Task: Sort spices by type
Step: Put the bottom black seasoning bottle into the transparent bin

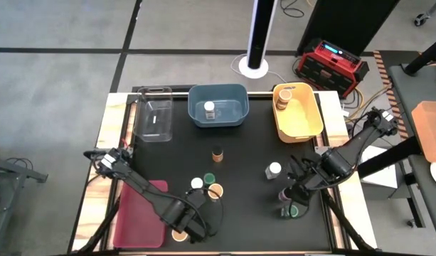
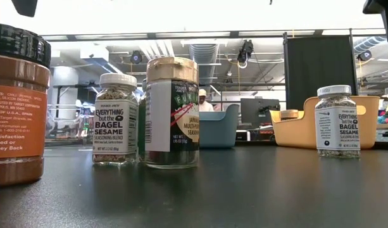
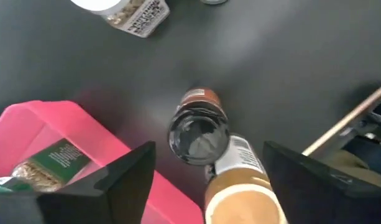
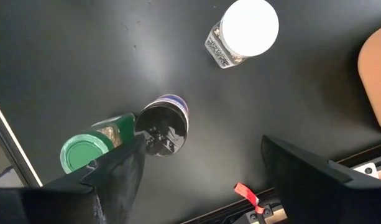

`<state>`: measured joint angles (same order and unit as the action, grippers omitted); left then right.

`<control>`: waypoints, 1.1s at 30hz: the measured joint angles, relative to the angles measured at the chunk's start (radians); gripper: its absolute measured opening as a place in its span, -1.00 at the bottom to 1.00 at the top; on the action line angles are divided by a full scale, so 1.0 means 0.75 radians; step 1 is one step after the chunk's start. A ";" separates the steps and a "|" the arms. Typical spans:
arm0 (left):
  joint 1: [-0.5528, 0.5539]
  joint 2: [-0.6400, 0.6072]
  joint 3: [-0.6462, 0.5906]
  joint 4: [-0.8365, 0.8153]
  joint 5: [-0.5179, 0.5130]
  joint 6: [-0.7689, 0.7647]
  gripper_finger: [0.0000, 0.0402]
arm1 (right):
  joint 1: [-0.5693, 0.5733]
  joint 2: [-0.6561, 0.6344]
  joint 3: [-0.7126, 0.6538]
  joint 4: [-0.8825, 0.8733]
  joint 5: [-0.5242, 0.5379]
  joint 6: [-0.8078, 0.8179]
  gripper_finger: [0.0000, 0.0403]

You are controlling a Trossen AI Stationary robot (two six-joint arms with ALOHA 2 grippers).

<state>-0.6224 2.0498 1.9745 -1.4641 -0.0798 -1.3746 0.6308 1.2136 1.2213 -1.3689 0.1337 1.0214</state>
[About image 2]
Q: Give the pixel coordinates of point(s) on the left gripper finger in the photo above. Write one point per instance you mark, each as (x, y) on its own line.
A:
(24, 8)

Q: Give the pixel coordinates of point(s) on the green-label oregano spice jar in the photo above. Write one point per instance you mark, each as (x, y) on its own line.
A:
(16, 120)

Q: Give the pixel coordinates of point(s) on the white-lid bagel seasoning jar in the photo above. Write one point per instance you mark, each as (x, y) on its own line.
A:
(114, 126)
(337, 130)

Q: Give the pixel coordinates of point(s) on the tan-lid furikake seasoning jar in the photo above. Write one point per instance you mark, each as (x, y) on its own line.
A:
(289, 114)
(171, 120)

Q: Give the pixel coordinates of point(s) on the round black ceiling fixture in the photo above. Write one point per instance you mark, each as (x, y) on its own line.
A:
(365, 55)
(136, 57)

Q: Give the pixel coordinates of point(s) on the black partition screen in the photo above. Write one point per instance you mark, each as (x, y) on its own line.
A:
(320, 69)

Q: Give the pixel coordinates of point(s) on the colourful cloth pile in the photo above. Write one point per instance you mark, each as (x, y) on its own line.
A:
(386, 115)

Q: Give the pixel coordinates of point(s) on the clear plastic bin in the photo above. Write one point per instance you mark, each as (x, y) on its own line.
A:
(70, 126)

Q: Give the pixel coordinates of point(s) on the long dark background beam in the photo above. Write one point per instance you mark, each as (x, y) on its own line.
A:
(260, 84)

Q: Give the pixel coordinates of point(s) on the black hanging ceiling device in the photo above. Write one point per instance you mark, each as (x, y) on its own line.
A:
(245, 50)

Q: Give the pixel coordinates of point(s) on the yellow plastic bin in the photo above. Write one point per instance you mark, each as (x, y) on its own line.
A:
(295, 136)

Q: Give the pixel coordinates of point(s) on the dark computer monitor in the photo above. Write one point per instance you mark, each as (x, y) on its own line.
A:
(260, 111)

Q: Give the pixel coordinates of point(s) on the person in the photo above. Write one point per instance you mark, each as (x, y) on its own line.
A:
(206, 106)

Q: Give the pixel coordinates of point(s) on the blue plastic bin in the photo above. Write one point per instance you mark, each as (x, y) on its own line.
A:
(217, 133)

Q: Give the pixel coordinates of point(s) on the dark horizontal frame bar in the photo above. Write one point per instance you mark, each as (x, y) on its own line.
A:
(235, 34)

